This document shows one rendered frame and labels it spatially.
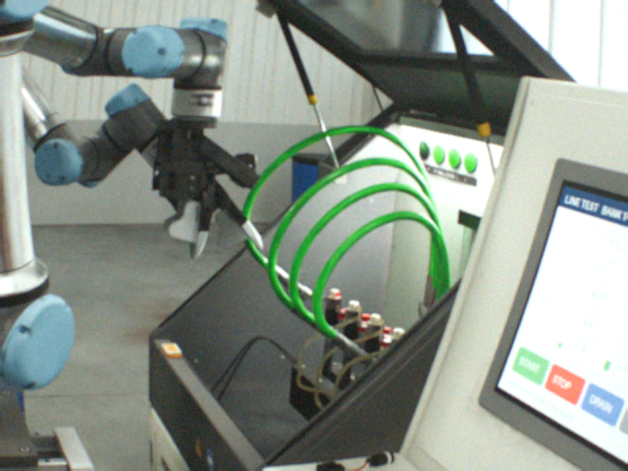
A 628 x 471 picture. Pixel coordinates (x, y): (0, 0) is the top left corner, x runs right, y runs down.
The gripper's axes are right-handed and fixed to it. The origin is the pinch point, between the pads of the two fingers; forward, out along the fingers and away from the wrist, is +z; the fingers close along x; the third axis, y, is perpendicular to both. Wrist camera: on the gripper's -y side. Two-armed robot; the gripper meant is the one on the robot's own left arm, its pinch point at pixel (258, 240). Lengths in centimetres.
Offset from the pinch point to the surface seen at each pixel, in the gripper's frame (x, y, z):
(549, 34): -431, -336, 62
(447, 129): -11.3, -43.6, 8.8
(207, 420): 5.0, 27.0, 16.3
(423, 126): -20.5, -43.3, 6.1
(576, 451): 61, -4, 38
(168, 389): -21.5, 30.5, 11.6
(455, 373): 33.8, -4.6, 29.2
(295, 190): -615, -127, 37
